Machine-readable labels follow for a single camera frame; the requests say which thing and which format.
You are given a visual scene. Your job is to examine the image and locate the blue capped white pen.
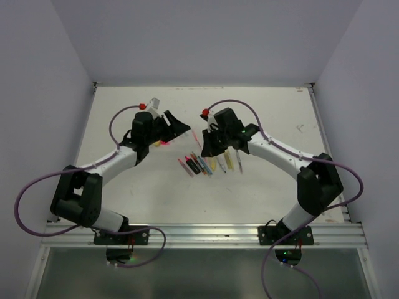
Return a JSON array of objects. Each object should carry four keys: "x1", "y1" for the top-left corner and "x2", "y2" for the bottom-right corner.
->
[{"x1": 216, "y1": 156, "x2": 227, "y2": 173}]

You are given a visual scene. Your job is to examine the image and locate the thin yellow pen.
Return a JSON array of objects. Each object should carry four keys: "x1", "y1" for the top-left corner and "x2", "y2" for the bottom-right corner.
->
[{"x1": 224, "y1": 149, "x2": 234, "y2": 171}]

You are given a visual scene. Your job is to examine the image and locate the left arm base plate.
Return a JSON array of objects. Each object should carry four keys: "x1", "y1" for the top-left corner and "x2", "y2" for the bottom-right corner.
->
[{"x1": 93, "y1": 225, "x2": 150, "y2": 246}]

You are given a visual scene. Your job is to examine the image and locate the aluminium front rail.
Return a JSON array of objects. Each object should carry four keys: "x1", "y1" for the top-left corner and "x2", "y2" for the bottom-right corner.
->
[{"x1": 41, "y1": 223, "x2": 368, "y2": 249}]

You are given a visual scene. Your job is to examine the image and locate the green clear pen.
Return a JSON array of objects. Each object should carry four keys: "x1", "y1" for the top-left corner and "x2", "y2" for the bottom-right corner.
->
[{"x1": 191, "y1": 151, "x2": 210, "y2": 177}]

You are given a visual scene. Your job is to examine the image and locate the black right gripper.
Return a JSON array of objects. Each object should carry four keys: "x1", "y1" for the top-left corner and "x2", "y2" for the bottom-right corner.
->
[{"x1": 202, "y1": 125, "x2": 231, "y2": 156}]

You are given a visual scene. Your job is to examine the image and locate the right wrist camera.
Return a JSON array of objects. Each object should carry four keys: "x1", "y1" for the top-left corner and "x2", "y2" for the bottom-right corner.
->
[{"x1": 200, "y1": 113, "x2": 219, "y2": 132}]

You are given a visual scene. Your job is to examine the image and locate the left aluminium side rail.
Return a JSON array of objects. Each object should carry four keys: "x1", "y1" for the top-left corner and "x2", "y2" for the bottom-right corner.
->
[{"x1": 62, "y1": 81, "x2": 102, "y2": 166}]

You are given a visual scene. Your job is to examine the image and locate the right aluminium side rail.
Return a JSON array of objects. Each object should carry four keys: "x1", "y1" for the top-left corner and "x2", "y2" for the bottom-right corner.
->
[{"x1": 304, "y1": 83, "x2": 352, "y2": 223}]

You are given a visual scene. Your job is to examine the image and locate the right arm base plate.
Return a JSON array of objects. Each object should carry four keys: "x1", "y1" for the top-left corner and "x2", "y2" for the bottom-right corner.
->
[{"x1": 257, "y1": 225, "x2": 315, "y2": 246}]

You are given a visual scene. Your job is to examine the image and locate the thin orange pen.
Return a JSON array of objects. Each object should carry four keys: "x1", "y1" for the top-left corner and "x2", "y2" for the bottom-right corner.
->
[{"x1": 191, "y1": 129, "x2": 202, "y2": 149}]

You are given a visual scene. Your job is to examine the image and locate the red orange-tipped pen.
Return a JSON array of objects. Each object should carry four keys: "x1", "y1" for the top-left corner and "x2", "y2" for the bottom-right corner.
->
[{"x1": 190, "y1": 153, "x2": 207, "y2": 175}]

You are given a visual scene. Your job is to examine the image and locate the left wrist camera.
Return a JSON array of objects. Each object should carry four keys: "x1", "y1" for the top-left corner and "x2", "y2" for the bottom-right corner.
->
[{"x1": 145, "y1": 98, "x2": 160, "y2": 119}]

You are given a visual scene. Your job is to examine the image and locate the yellow highlighter pen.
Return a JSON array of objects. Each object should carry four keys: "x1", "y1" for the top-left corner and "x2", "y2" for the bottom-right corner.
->
[{"x1": 209, "y1": 157, "x2": 216, "y2": 172}]

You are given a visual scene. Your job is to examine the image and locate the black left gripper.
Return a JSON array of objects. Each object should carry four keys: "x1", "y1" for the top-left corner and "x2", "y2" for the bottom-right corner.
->
[{"x1": 145, "y1": 110, "x2": 190, "y2": 145}]

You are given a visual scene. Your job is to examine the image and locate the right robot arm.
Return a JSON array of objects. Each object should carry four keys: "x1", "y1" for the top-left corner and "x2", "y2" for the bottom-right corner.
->
[{"x1": 200, "y1": 108, "x2": 343, "y2": 245}]

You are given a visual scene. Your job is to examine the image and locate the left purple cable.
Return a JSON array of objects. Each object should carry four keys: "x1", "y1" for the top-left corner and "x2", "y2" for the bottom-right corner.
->
[{"x1": 14, "y1": 102, "x2": 166, "y2": 269}]

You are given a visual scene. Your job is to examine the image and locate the clear purple pen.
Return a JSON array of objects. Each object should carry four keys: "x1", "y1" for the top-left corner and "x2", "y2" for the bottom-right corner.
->
[{"x1": 236, "y1": 150, "x2": 243, "y2": 174}]

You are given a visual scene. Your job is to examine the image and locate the pink clear pen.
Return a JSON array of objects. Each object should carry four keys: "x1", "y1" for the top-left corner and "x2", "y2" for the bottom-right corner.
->
[{"x1": 178, "y1": 158, "x2": 194, "y2": 178}]

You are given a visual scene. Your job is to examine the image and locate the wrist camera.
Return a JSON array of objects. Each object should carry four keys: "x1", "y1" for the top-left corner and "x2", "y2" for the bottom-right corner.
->
[
  {"x1": 145, "y1": 98, "x2": 160, "y2": 119},
  {"x1": 200, "y1": 113, "x2": 219, "y2": 132}
]

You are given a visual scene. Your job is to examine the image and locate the pale yellow pen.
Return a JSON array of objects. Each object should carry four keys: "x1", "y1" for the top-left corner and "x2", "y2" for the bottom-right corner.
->
[{"x1": 223, "y1": 151, "x2": 233, "y2": 170}]

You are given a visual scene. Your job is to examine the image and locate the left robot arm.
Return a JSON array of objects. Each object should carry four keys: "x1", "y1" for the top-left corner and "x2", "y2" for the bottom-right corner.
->
[{"x1": 50, "y1": 110, "x2": 191, "y2": 245}]

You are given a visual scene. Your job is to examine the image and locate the aluminium side rail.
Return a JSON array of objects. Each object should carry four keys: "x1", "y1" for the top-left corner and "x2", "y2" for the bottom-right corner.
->
[
  {"x1": 304, "y1": 83, "x2": 352, "y2": 223},
  {"x1": 62, "y1": 81, "x2": 102, "y2": 166}
]

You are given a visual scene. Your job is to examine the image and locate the black highlighter body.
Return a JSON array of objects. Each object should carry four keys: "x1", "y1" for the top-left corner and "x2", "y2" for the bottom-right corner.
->
[{"x1": 185, "y1": 156, "x2": 201, "y2": 174}]

